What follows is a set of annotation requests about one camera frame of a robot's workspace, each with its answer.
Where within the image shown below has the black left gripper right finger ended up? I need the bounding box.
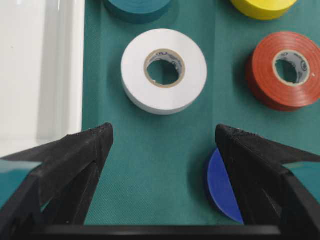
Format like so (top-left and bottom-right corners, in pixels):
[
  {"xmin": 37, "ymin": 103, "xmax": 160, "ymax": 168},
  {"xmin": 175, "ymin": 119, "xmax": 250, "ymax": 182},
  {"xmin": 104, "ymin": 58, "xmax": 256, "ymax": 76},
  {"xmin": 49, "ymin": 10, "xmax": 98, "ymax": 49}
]
[{"xmin": 215, "ymin": 124, "xmax": 320, "ymax": 240}]

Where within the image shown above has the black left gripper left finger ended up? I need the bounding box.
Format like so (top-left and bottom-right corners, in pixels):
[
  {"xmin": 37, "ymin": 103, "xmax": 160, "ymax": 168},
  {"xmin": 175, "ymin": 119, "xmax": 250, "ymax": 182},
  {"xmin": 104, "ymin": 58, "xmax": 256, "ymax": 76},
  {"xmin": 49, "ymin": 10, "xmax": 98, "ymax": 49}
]
[{"xmin": 0, "ymin": 123, "xmax": 114, "ymax": 240}]

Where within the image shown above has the blue tape roll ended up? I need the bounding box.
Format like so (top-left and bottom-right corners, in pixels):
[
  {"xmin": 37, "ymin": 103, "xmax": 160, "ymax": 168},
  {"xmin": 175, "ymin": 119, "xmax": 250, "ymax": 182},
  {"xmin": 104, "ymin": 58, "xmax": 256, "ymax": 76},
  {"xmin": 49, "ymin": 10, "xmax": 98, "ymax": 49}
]
[{"xmin": 204, "ymin": 148, "xmax": 244, "ymax": 224}]

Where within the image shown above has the white tape roll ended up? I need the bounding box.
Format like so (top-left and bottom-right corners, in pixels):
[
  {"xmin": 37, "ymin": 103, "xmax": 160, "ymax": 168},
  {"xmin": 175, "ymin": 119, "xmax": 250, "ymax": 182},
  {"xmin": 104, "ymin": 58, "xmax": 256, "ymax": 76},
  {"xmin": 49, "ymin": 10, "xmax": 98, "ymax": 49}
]
[{"xmin": 121, "ymin": 28, "xmax": 208, "ymax": 115}]

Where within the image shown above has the teal tape roll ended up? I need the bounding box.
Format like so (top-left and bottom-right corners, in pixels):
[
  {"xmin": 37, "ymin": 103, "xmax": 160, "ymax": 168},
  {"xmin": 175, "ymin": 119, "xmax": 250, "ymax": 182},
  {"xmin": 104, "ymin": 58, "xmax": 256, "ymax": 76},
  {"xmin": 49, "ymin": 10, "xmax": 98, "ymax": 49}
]
[{"xmin": 103, "ymin": 0, "xmax": 172, "ymax": 24}]

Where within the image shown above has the red tape roll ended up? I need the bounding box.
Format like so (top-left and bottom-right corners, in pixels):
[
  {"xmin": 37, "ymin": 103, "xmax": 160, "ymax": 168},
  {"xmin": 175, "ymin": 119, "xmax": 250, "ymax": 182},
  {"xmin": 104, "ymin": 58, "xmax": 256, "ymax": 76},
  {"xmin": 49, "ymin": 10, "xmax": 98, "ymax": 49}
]
[{"xmin": 245, "ymin": 31, "xmax": 320, "ymax": 112}]

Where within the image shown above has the white plastic tray case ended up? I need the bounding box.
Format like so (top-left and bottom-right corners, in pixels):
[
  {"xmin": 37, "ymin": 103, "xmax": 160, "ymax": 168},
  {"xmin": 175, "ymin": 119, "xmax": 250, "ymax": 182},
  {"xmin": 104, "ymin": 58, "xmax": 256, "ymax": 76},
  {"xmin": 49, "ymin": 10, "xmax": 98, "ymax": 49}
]
[{"xmin": 0, "ymin": 0, "xmax": 85, "ymax": 157}]

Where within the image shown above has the yellow tape roll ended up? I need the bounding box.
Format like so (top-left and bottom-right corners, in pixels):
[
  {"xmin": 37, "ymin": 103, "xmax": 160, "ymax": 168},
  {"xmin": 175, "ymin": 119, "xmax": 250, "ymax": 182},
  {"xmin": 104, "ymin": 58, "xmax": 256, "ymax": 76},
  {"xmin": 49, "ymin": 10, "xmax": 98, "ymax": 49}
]
[{"xmin": 230, "ymin": 0, "xmax": 297, "ymax": 21}]

